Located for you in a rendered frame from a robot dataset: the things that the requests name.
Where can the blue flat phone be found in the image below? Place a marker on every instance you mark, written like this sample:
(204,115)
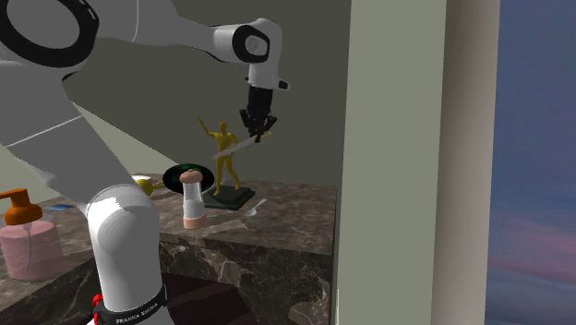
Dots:
(59,207)

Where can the pink soap dispenser, orange pump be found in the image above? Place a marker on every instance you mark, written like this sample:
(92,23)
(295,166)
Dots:
(31,252)

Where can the gold figure on dark base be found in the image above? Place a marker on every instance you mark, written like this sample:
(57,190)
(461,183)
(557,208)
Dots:
(223,148)

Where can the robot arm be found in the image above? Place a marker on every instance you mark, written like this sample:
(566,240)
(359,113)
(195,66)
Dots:
(67,148)

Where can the clear grinder with pink ends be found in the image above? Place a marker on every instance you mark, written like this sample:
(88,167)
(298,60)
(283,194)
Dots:
(193,202)

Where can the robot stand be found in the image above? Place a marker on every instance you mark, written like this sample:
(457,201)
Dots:
(202,301)

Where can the dark green plate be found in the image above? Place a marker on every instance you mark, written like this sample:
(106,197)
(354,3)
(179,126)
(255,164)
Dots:
(173,178)

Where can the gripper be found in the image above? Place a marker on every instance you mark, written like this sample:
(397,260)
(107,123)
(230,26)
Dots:
(260,101)

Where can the white spoon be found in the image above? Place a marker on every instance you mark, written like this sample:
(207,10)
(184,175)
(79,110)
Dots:
(252,211)

